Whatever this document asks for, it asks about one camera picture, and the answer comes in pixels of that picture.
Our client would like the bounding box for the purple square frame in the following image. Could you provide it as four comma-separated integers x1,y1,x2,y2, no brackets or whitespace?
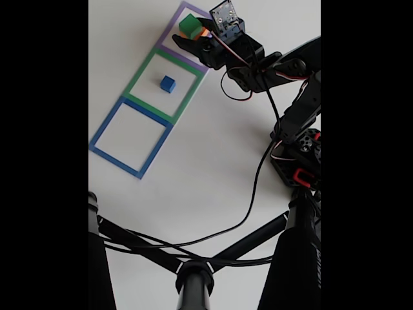
156,1,214,72

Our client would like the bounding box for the green square frame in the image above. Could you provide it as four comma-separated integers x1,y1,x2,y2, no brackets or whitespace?
124,47,205,126

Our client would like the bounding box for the black tripod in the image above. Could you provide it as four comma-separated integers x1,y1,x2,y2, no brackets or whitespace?
88,190,321,310

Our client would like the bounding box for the thin black cable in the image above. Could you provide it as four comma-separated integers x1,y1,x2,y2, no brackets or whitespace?
103,227,277,267

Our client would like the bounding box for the red clamp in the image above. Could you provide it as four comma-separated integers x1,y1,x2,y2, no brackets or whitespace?
293,168,316,188

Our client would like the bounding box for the small blue cube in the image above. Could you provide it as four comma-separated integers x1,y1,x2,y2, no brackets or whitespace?
159,76,176,94

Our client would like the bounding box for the blue square frame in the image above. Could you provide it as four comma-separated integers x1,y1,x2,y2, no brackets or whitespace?
89,96,175,180

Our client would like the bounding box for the green block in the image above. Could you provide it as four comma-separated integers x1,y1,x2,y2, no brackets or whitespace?
179,14,205,39

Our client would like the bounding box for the orange block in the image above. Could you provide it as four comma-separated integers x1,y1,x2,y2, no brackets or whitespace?
179,27,210,41

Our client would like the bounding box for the dark gripper camera box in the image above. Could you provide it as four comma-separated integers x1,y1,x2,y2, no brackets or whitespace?
208,0,246,45

